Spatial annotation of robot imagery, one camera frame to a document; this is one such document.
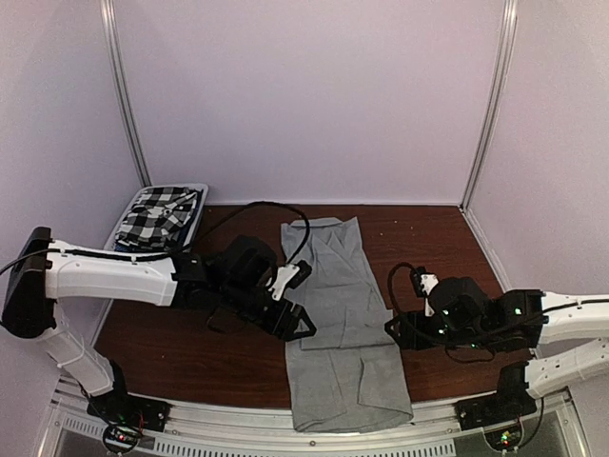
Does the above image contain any black cable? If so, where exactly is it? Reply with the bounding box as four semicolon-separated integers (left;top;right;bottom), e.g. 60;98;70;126
189;201;313;268
386;262;420;329

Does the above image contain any black white checkered shirt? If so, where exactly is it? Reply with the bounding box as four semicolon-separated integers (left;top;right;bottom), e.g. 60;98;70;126
114;186;202;248

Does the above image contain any grey long sleeve shirt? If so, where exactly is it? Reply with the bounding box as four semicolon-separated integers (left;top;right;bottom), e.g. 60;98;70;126
281;218;414;433

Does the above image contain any left black cable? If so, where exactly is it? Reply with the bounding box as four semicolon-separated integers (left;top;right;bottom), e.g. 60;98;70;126
189;201;313;268

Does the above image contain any white plastic basket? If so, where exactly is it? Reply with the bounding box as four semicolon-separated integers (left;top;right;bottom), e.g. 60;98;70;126
103;182;210;253

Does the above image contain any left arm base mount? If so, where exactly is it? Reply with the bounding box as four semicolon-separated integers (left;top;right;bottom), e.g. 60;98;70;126
87;394;170;455

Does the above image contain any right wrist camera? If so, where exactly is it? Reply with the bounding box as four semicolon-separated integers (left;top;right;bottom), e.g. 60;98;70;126
410;267;439;298

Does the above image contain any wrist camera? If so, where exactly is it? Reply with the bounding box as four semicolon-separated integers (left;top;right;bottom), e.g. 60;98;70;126
410;267;439;298
266;260;312;301

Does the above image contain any aluminium front rail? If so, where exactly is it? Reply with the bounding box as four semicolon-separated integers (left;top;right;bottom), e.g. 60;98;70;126
34;376;592;456

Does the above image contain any right black cable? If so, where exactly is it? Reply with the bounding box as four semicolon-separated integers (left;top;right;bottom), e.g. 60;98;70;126
386;262;420;329

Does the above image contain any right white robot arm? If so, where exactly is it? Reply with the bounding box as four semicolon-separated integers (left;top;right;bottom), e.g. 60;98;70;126
384;272;608;421

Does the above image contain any aluminium corner post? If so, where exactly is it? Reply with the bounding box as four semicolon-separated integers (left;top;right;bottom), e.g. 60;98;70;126
460;0;519;212
99;0;152;187

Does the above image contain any right aluminium corner post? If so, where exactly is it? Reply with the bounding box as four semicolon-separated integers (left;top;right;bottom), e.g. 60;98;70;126
460;0;519;212

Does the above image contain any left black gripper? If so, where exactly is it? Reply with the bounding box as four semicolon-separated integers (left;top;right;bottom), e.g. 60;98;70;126
219;279;317;342

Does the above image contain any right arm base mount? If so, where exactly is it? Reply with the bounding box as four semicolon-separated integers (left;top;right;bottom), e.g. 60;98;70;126
455;393;538;454

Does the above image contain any left aluminium corner post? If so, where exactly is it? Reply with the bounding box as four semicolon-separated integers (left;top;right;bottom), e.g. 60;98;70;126
99;0;152;187

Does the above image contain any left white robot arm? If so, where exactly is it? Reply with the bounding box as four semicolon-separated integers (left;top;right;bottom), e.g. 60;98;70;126
1;227;317;423

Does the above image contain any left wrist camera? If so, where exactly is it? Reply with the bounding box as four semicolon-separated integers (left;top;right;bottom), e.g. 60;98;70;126
266;260;312;301

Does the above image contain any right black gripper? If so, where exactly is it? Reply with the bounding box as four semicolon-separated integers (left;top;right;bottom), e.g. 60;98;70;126
385;310;490;352

